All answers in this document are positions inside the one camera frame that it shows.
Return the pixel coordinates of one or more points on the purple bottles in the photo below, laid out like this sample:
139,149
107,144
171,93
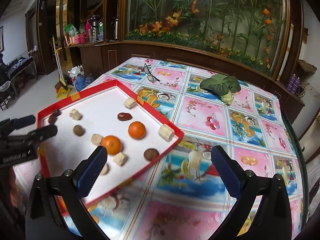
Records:
293,84

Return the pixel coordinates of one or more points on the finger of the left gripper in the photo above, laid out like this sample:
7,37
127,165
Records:
41,134
9,125

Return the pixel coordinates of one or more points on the black eyeglasses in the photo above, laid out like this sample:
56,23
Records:
150,76

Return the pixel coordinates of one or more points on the plant display glass case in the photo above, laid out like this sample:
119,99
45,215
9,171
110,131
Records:
250,32

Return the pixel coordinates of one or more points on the orange mandarin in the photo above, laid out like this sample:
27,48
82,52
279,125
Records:
112,144
137,130

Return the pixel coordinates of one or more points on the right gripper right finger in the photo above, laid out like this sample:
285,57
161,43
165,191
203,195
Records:
262,208

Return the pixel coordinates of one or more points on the left hand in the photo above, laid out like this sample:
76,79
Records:
8,183

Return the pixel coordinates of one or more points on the dark dates in tray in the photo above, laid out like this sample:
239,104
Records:
53,117

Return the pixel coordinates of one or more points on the red white tray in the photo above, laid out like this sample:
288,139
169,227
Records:
94,111

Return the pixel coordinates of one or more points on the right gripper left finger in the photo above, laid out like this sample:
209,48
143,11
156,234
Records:
44,220

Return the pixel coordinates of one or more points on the green leafy vegetable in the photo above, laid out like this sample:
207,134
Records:
222,86

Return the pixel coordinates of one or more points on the colourful fruit print tablecloth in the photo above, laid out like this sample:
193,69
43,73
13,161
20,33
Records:
181,197

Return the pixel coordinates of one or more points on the dark red date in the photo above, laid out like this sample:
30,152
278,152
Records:
124,116

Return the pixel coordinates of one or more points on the thermos flasks on shelf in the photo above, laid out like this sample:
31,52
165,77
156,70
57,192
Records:
94,29

